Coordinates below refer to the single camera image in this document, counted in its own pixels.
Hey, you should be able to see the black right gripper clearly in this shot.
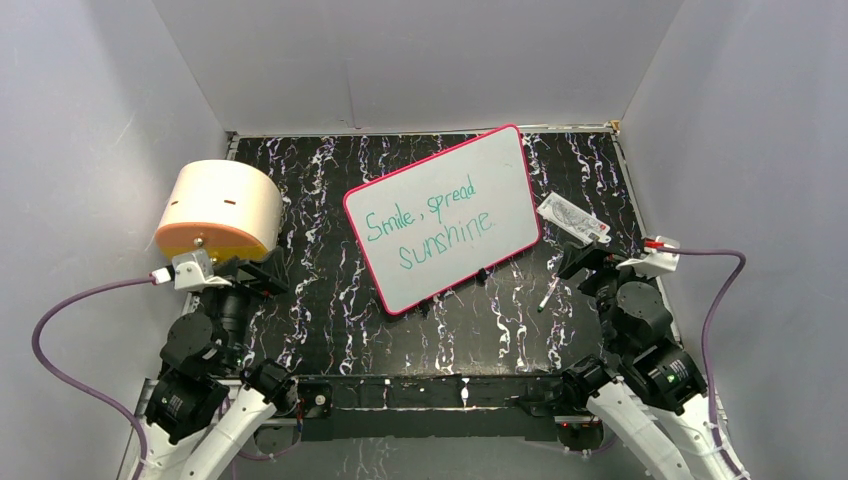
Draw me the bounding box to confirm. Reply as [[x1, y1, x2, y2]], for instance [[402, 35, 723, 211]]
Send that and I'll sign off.
[[555, 239, 654, 351]]

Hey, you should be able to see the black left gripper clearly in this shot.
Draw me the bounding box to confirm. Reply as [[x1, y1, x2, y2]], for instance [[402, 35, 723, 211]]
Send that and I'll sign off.
[[204, 244, 289, 370]]

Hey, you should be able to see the green white marker pen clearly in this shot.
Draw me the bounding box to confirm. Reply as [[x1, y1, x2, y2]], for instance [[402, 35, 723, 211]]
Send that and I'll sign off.
[[537, 277, 560, 313]]

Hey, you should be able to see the pink framed whiteboard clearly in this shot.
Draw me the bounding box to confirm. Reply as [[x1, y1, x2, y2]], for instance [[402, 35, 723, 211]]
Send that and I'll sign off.
[[343, 125, 541, 315]]

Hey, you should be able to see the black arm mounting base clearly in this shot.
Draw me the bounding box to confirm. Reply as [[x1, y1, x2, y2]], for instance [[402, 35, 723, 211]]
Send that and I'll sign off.
[[235, 374, 604, 452]]

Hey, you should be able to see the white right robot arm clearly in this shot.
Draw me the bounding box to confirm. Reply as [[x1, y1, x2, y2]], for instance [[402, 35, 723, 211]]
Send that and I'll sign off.
[[557, 236, 751, 479]]

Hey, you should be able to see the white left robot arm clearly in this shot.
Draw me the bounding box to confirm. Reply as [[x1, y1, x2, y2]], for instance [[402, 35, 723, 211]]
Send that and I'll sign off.
[[136, 247, 301, 479]]

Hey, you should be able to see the black whiteboard clip right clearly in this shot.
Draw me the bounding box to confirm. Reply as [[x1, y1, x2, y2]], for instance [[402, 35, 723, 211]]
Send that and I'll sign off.
[[474, 268, 490, 286]]

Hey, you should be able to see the black whiteboard clip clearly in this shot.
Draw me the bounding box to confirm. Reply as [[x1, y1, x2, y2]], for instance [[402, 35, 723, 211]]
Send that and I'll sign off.
[[474, 268, 490, 286], [418, 300, 431, 318]]

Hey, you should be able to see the black whiteboard clip left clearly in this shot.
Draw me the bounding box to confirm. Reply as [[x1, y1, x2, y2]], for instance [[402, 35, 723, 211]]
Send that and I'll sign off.
[[418, 300, 431, 318]]

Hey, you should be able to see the white printed plastic package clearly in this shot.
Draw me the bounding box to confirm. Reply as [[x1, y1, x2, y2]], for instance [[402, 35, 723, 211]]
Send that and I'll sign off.
[[536, 193, 612, 245]]

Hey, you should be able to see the beige cylindrical drum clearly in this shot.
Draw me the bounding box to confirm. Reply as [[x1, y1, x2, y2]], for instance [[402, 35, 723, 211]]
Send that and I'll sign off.
[[154, 159, 283, 263]]

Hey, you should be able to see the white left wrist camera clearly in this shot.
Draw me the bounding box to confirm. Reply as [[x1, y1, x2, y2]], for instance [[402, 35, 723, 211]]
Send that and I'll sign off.
[[150, 249, 233, 292]]

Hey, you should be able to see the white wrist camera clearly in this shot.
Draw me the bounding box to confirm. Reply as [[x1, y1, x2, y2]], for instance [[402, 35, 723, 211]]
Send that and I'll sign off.
[[150, 249, 233, 292], [616, 236, 680, 279]]

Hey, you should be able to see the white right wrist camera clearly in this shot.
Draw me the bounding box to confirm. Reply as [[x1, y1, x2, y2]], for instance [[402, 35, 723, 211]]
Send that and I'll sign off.
[[616, 236, 680, 279]]

